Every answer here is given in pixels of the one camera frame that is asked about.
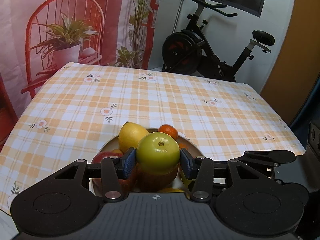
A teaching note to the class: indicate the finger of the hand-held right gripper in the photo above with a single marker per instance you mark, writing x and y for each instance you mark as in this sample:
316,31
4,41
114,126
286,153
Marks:
273,171
272,156

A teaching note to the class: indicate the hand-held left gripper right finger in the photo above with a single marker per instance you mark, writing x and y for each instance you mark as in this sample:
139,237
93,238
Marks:
186,163

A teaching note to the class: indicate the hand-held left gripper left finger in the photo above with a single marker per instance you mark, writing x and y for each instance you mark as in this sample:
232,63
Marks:
128,163

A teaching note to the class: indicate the green apple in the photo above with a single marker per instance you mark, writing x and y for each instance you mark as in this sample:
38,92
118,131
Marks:
184,180

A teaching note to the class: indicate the orange mandarin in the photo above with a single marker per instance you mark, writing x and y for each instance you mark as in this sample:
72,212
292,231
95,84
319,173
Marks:
116,151
168,130
185,146

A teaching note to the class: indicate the yellow lemon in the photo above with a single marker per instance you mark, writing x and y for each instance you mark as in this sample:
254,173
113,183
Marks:
130,136

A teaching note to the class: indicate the cream round plate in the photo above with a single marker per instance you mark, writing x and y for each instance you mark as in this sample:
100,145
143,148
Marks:
111,142

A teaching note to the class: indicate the yellow-green apple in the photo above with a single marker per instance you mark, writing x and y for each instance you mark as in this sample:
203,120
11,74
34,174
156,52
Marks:
157,152

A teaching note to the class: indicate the red-brown apple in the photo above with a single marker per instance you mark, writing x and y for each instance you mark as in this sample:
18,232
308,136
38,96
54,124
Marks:
155,181

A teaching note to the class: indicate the dark teal cloth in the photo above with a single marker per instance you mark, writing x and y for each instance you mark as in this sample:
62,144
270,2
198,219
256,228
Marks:
308,105

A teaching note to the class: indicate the orange checked floral tablecloth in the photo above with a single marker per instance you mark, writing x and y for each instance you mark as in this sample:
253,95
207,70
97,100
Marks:
175,97

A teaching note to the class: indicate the orange wooden door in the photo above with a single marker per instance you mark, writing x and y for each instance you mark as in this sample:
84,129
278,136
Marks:
295,55

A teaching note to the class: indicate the black exercise bike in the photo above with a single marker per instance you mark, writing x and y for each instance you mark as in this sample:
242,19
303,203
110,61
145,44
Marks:
182,50

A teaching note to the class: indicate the metal pole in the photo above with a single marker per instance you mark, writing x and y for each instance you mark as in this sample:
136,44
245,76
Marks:
178,10

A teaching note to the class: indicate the pink printed backdrop cloth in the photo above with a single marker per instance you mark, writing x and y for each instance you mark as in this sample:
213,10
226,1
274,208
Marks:
75,5

